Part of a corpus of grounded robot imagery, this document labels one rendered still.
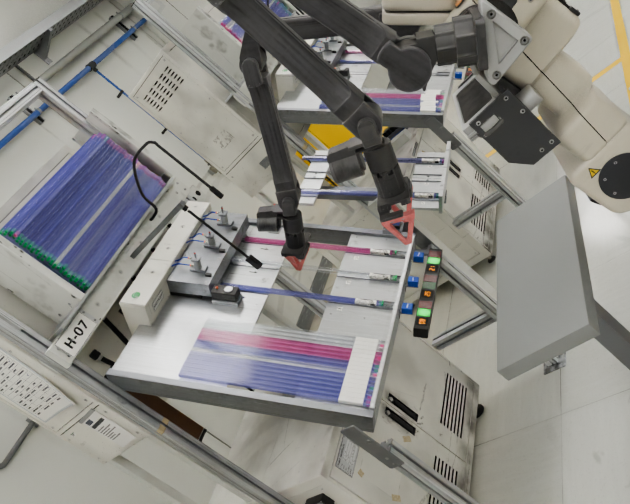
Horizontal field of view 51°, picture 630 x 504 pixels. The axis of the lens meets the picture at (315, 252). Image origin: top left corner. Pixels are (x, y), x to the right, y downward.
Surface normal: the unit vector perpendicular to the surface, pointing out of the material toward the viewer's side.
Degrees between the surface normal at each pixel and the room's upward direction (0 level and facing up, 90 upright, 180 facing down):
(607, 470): 0
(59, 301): 90
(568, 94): 90
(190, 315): 45
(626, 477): 0
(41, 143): 90
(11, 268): 90
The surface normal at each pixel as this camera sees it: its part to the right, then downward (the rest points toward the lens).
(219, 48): -0.25, 0.64
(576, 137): -0.10, 0.51
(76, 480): 0.60, -0.48
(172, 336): -0.09, -0.76
